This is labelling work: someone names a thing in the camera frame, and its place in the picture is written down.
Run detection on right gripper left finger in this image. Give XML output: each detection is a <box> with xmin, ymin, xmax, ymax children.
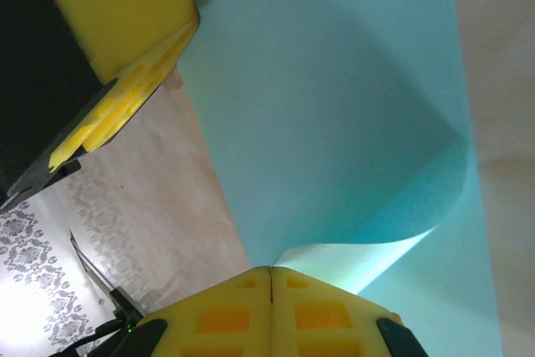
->
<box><xmin>110</xmin><ymin>265</ymin><xmax>273</xmax><ymax>357</ymax></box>

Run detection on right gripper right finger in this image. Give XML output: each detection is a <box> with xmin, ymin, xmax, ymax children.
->
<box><xmin>271</xmin><ymin>265</ymin><xmax>431</xmax><ymax>357</ymax></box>

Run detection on teal cloth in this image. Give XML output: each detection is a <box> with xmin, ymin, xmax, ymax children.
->
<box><xmin>145</xmin><ymin>0</ymin><xmax>488</xmax><ymax>303</ymax></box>

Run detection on thin black right gripper cable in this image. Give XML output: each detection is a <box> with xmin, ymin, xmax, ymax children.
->
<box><xmin>69</xmin><ymin>229</ymin><xmax>145</xmax><ymax>357</ymax></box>

